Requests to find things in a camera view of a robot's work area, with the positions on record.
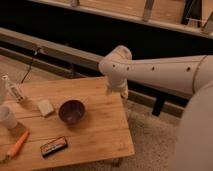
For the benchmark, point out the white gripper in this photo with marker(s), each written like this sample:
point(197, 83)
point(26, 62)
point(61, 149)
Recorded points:
point(117, 85)

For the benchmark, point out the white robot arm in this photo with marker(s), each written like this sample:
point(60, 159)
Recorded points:
point(192, 75)

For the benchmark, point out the dark purple bowl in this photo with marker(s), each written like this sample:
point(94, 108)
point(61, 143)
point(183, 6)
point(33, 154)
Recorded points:
point(71, 112)

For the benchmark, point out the white sponge block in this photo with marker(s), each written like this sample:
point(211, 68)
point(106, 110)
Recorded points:
point(45, 107)

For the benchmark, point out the white paper cup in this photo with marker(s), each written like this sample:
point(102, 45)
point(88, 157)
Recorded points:
point(7, 118)

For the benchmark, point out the orange carrot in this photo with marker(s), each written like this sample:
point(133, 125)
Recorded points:
point(14, 149)

